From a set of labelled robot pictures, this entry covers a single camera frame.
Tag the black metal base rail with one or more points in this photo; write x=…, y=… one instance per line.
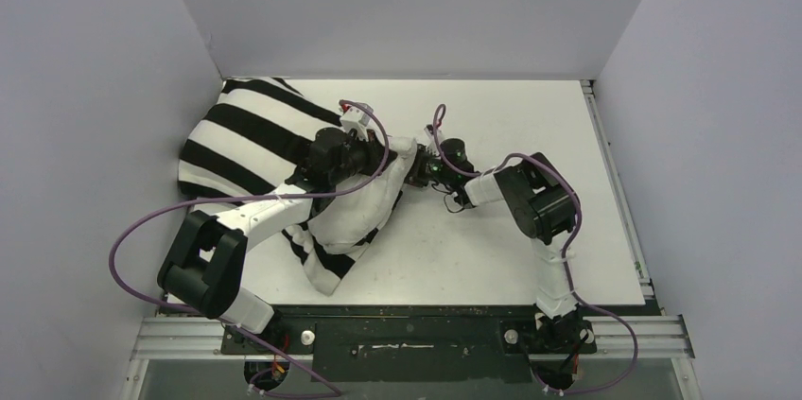
x=414, y=352

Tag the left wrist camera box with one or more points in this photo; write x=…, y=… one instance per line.
x=356, y=119

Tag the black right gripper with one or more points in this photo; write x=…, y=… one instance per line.
x=420, y=165

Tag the white pillow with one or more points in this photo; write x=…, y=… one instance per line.
x=329, y=245

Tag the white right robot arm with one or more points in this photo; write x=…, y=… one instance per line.
x=539, y=204

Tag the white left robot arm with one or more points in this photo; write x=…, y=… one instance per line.
x=204, y=265

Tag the black white striped pillowcase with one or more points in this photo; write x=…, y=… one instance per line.
x=251, y=139

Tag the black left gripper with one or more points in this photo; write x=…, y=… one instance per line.
x=377, y=155

